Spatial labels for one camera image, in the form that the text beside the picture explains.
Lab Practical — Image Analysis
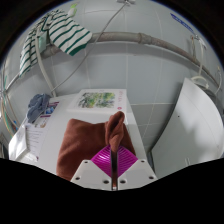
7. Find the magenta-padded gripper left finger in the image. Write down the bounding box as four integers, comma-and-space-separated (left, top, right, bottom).
70, 144, 115, 192

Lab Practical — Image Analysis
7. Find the white pole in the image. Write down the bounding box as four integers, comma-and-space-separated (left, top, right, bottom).
34, 33, 57, 98

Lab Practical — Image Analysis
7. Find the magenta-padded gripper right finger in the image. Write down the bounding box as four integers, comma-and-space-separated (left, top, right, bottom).
114, 144, 158, 192

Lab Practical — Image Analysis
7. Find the bundle of wall cables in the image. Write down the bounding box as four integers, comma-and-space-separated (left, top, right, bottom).
0, 63, 19, 134

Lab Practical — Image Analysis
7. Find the brown towel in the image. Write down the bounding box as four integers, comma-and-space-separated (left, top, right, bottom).
55, 110, 137, 182

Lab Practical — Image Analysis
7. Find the white appliance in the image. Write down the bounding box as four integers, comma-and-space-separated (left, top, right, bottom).
149, 77, 224, 179

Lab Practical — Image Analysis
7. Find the small landscape print book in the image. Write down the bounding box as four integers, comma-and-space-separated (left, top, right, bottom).
66, 88, 128, 125

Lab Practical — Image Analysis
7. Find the green-striped white shirt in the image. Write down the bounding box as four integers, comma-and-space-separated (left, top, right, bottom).
18, 9, 93, 77

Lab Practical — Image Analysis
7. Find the grey wall pipe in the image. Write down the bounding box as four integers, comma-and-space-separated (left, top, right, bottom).
3, 31, 224, 91

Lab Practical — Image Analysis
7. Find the crumpled blue cloth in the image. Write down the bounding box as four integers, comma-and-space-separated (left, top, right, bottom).
26, 93, 52, 124

